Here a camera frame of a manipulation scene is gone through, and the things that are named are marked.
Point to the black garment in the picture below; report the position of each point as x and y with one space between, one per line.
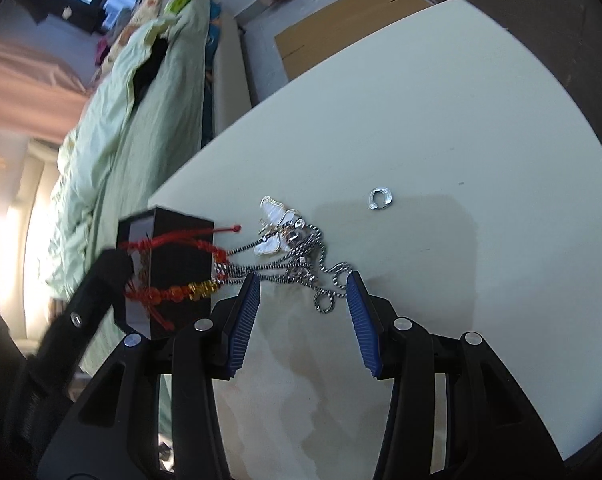
148 67

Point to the cardboard sheet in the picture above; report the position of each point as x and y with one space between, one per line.
341 25

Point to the bed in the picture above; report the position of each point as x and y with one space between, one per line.
228 70

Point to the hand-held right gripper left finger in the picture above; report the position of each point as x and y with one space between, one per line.
243 320

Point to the black gift box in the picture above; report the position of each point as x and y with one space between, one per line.
181 255

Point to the pink cloth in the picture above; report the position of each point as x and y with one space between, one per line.
102 51

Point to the bear print blanket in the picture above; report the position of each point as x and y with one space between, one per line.
131 25

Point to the green tissue pack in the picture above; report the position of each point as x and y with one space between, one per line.
177 4

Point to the light green duvet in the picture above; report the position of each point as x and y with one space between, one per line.
106 150

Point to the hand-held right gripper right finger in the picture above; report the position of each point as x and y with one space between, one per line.
363 325

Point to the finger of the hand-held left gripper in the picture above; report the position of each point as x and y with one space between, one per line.
96 290

